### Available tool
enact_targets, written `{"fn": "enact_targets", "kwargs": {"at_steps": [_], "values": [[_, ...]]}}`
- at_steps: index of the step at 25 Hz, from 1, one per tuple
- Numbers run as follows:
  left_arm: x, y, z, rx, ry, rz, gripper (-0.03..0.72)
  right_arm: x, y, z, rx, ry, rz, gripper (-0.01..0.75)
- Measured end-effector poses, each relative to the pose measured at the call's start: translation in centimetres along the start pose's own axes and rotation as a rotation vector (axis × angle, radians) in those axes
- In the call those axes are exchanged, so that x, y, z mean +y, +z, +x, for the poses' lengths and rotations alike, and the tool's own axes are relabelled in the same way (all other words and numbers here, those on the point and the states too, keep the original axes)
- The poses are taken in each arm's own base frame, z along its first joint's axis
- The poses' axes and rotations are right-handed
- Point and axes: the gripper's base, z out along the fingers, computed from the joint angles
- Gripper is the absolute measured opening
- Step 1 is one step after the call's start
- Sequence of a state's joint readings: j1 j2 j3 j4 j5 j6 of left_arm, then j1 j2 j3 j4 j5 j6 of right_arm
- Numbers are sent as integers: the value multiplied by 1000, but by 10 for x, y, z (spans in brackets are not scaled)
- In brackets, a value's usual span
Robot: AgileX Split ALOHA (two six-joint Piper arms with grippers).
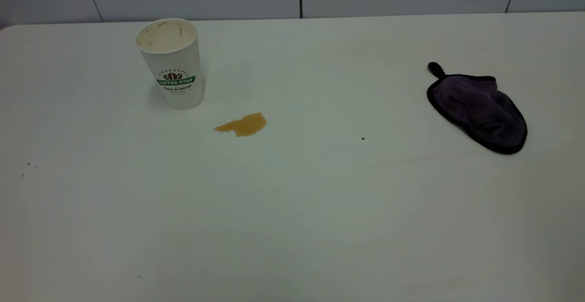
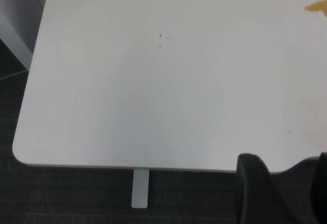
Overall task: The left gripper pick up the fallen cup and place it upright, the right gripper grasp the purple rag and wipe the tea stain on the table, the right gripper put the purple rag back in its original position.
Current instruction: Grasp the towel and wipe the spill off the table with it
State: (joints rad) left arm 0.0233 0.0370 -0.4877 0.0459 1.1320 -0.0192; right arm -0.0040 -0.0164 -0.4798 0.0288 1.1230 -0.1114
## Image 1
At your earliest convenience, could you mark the white paper coffee cup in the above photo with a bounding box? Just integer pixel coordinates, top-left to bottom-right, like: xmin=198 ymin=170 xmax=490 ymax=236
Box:
xmin=135 ymin=18 xmax=204 ymax=110

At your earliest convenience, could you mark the purple cloth with black trim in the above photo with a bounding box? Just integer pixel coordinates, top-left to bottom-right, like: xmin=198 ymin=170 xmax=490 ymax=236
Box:
xmin=426 ymin=62 xmax=528 ymax=155

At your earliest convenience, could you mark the brown coffee spill puddle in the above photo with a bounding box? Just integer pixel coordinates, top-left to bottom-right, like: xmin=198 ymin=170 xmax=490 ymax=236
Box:
xmin=214 ymin=112 xmax=268 ymax=138

